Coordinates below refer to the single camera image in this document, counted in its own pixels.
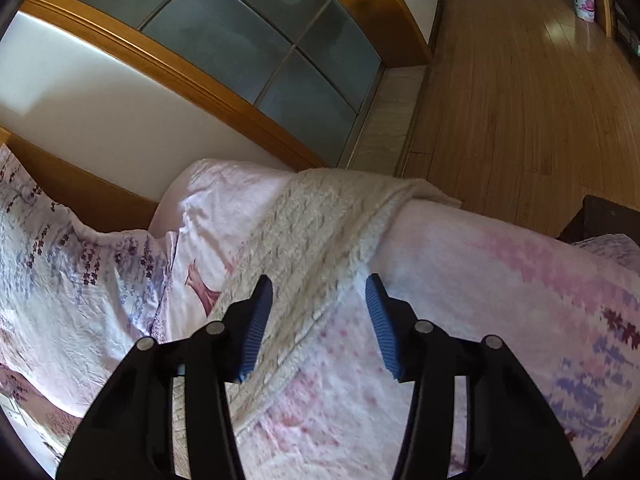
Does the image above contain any cream cable-knit sweater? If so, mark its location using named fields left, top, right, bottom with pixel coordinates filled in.
left=171, top=167, right=462, bottom=426

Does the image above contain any pink floral bed sheet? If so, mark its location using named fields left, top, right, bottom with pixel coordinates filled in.
left=0, top=158, right=640, bottom=480

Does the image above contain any pink floral pillow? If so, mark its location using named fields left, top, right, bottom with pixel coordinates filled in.
left=1, top=146, right=171, bottom=417

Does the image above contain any wooden bed headboard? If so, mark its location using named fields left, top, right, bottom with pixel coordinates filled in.
left=1, top=128, right=157, bottom=233

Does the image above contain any dark wooden chair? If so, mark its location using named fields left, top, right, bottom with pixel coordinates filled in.
left=558, top=195, right=640, bottom=244

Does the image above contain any white pink container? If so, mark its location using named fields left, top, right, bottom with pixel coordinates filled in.
left=574, top=0, right=596, bottom=23

